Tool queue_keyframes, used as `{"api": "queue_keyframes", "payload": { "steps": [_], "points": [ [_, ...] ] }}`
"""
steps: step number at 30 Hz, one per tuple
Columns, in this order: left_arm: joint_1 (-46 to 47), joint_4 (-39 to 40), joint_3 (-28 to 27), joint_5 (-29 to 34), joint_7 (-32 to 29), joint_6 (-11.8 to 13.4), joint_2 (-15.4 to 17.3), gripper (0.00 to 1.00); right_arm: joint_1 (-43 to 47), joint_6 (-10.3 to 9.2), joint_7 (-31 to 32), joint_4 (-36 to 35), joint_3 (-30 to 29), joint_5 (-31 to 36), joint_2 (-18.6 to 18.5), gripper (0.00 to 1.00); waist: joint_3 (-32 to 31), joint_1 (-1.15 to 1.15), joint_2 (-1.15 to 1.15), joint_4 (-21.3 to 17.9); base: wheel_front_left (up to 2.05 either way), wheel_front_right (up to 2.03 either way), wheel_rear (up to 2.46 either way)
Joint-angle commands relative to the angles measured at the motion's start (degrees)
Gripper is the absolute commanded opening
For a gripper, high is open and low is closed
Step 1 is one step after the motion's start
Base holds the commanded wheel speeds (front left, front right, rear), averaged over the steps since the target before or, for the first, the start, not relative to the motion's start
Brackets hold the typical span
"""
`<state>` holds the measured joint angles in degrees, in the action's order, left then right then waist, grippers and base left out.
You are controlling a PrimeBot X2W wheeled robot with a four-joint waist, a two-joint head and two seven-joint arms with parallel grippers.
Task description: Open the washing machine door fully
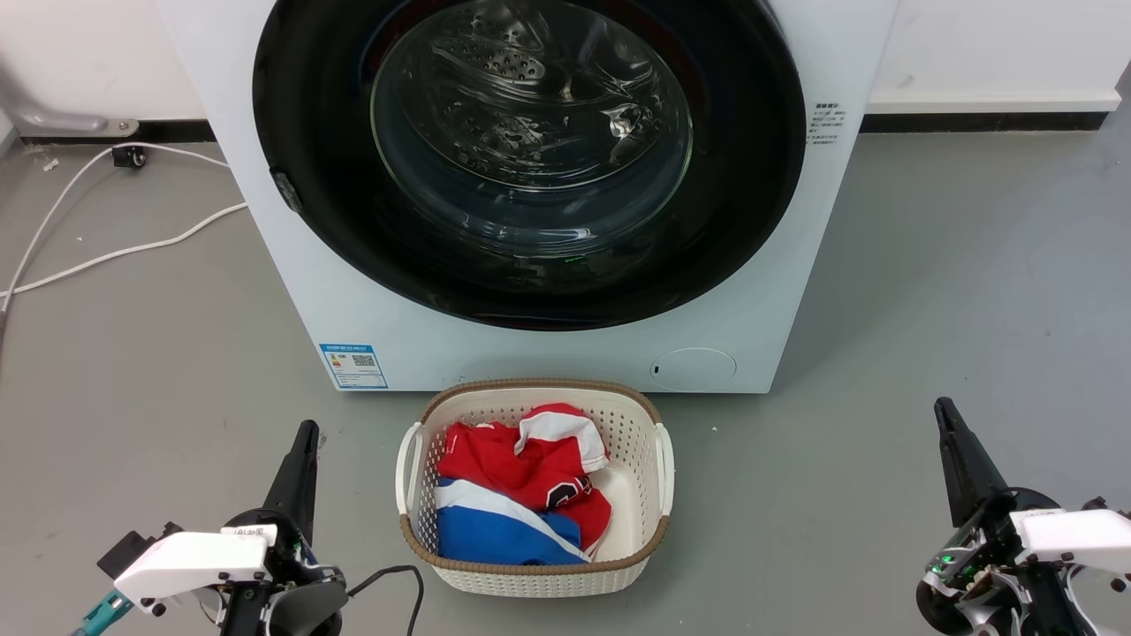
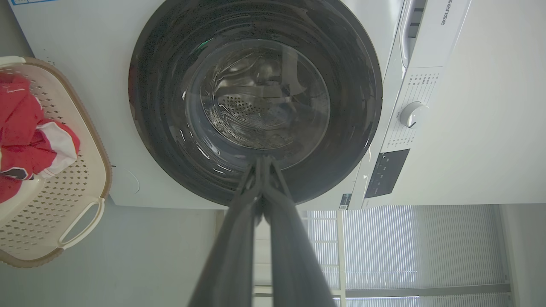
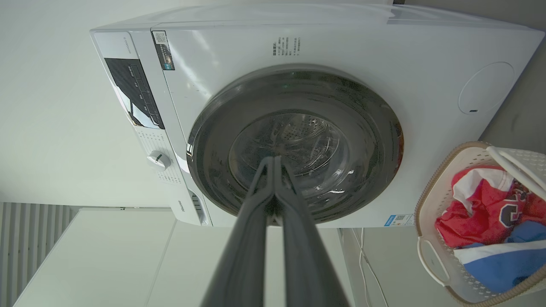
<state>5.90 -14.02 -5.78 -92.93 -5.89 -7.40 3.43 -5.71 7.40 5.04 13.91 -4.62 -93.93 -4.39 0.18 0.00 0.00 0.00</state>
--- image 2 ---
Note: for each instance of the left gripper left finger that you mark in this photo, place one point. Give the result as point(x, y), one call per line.
point(232, 256)

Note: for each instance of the white detergent drawer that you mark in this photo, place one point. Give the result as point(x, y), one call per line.
point(439, 38)

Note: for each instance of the beige perforated laundry basket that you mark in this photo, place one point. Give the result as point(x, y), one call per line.
point(72, 192)

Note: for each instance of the small dark corner sticker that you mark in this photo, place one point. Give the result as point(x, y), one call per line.
point(345, 201)

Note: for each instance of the white front-load washing machine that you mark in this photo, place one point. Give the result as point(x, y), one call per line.
point(106, 85)

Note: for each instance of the round filter cover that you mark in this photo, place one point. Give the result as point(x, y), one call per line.
point(126, 181)

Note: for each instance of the white window blinds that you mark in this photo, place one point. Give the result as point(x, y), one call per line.
point(384, 247)

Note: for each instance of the white control knob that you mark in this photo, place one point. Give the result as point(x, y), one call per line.
point(413, 113)

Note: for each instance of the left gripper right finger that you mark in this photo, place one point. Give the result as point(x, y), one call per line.
point(294, 264)

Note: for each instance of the red white garment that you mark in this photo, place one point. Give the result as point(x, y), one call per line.
point(21, 119)

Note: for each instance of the black display panel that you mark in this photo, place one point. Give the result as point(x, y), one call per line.
point(386, 172)

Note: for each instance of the blue energy label sticker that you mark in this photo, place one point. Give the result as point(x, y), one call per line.
point(25, 1)

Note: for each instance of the steel washer drum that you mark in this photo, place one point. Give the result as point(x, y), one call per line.
point(239, 106)

